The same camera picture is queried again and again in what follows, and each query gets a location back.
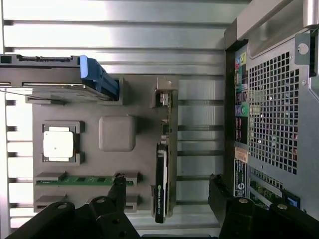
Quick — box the grey parts rack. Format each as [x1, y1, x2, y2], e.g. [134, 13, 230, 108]
[25, 76, 180, 220]

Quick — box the green RAM stick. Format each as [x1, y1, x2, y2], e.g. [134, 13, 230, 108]
[36, 175, 135, 187]

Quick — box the silver CPU chip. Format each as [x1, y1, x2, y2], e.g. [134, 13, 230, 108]
[42, 126, 76, 163]

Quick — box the black open PC case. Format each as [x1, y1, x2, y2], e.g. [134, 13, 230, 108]
[223, 0, 319, 223]

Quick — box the hard disk blue caddy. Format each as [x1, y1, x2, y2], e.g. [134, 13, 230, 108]
[0, 54, 121, 102]

